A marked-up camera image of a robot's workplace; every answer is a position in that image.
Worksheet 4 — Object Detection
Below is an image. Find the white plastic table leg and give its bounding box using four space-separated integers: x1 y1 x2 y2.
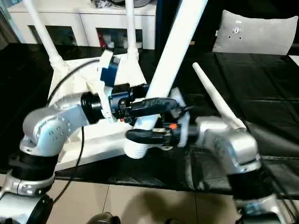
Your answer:
192 62 248 132
123 0 209 160
124 0 141 63
22 0 68 68

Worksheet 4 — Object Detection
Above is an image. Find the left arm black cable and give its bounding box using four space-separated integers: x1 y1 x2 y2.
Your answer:
46 59 102 206

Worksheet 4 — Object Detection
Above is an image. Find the grey cushion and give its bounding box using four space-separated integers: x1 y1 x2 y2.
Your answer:
212 9 299 56

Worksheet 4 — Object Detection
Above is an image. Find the black mat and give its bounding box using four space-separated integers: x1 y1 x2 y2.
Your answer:
0 42 299 197

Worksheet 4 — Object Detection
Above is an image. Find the white cabinet with glass doors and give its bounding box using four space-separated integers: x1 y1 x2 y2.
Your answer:
8 0 157 50

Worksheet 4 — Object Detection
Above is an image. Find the white plastic table top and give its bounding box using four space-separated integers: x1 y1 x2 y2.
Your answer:
48 50 152 172

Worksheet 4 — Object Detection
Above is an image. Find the beige curtain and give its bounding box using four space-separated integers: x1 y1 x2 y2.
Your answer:
0 13 20 51

